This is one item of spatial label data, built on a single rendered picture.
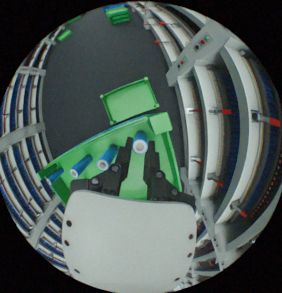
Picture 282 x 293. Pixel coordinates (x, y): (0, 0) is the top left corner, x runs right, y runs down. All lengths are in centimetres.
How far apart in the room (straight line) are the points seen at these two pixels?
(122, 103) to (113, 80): 19
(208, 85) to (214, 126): 15
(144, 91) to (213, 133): 48
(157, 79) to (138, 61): 20
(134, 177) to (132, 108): 51
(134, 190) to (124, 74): 67
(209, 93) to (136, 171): 34
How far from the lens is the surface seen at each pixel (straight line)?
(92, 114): 74
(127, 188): 23
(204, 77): 40
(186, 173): 75
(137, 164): 20
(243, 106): 27
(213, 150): 42
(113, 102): 68
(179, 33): 53
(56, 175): 27
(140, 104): 66
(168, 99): 69
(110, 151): 16
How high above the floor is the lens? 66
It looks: 72 degrees down
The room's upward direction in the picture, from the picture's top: 178 degrees clockwise
